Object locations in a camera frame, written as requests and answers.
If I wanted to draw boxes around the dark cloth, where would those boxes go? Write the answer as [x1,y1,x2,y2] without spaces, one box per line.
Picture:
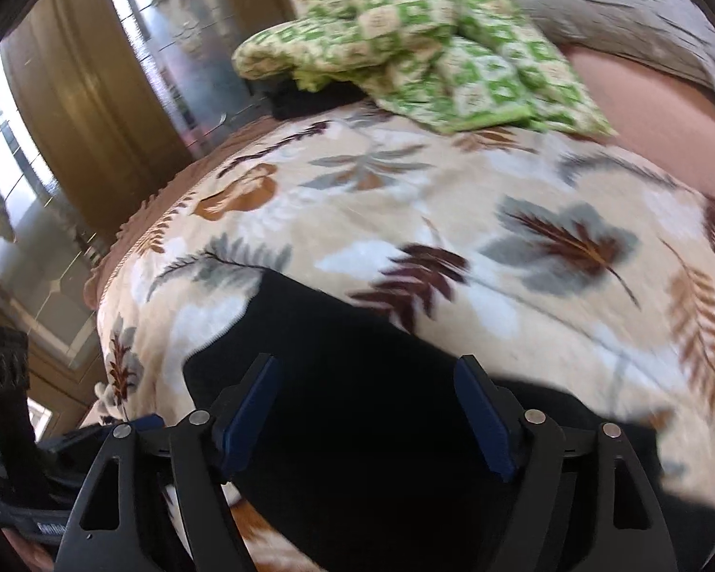
[247,77,371,122]

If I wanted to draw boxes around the leaf print fleece blanket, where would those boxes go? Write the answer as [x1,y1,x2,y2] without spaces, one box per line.
[92,104,715,572]

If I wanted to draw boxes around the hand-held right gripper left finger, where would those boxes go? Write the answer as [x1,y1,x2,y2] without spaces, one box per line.
[53,353,284,572]

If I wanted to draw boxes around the grey quilted pillow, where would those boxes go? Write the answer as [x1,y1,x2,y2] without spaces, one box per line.
[494,0,715,115]

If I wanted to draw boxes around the green patterned quilt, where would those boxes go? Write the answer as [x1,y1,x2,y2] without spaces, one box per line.
[231,0,617,137]

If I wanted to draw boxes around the wooden door frame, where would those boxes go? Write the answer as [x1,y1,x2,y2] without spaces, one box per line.
[0,0,206,242]

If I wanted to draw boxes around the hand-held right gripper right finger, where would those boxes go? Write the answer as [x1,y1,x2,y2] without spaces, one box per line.
[453,354,680,572]

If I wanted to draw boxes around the leaded glass door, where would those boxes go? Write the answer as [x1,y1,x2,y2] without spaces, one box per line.
[0,0,299,370]

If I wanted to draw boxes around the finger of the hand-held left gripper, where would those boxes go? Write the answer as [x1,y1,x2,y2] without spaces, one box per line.
[39,413,169,460]

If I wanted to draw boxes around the black pants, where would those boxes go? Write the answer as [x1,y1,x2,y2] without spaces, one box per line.
[182,268,715,572]

